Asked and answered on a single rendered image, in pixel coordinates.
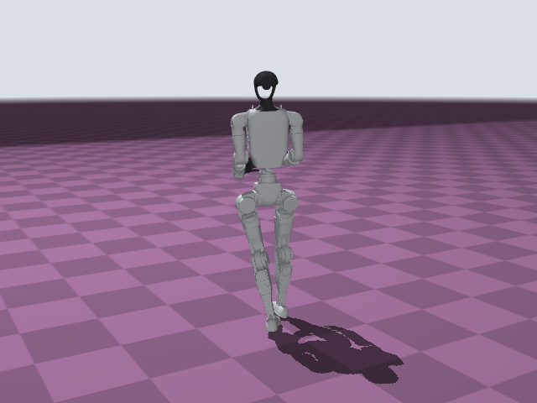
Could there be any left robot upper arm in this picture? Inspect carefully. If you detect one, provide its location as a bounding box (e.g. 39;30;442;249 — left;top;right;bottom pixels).
231;112;249;165

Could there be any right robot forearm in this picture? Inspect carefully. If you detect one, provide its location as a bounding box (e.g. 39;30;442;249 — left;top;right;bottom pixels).
283;150;305;166

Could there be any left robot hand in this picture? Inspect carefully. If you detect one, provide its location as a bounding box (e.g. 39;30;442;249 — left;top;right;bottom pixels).
245;157;259;174

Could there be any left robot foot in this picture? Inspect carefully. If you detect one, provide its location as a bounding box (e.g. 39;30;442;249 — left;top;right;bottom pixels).
265;314;280;332

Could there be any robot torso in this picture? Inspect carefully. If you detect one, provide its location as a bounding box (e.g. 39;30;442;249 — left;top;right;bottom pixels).
245;104;289;207

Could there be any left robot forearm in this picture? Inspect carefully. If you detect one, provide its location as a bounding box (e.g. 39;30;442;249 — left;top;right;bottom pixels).
232;152;246;179

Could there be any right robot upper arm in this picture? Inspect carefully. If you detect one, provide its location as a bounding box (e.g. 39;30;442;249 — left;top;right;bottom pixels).
286;111;304;162

